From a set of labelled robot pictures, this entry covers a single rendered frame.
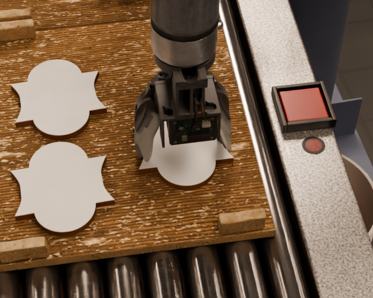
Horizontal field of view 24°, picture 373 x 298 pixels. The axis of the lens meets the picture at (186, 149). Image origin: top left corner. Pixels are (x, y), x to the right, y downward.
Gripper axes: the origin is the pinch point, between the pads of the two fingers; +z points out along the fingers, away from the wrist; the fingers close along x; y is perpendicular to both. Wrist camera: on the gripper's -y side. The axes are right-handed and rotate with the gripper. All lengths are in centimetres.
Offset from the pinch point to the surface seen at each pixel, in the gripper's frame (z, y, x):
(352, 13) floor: 95, -122, 73
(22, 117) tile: -0.4, -7.6, -20.8
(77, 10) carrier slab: 0.9, -29.6, -11.8
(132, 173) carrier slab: 0.7, 3.3, -7.1
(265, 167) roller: 2.3, 3.7, 10.7
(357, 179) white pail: 61, -34, 43
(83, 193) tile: -0.5, 6.4, -13.7
